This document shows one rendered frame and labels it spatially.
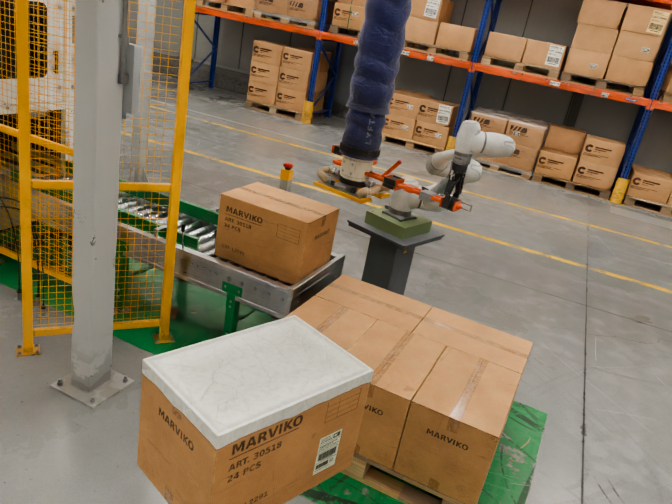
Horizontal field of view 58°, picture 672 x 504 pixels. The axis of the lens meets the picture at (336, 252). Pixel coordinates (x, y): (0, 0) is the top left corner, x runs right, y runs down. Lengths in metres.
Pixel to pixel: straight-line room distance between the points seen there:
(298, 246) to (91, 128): 1.27
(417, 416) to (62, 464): 1.60
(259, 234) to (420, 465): 1.56
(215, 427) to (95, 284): 1.63
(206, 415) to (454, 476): 1.49
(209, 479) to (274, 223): 1.99
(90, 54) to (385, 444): 2.14
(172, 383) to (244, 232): 1.91
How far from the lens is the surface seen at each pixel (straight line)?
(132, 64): 2.91
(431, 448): 2.87
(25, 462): 3.15
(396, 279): 4.26
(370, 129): 3.25
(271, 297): 3.45
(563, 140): 10.87
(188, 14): 3.34
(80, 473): 3.06
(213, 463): 1.72
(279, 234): 3.48
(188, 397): 1.77
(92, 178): 2.95
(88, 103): 2.89
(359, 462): 3.07
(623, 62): 10.32
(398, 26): 3.21
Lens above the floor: 2.09
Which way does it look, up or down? 22 degrees down
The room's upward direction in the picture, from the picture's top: 11 degrees clockwise
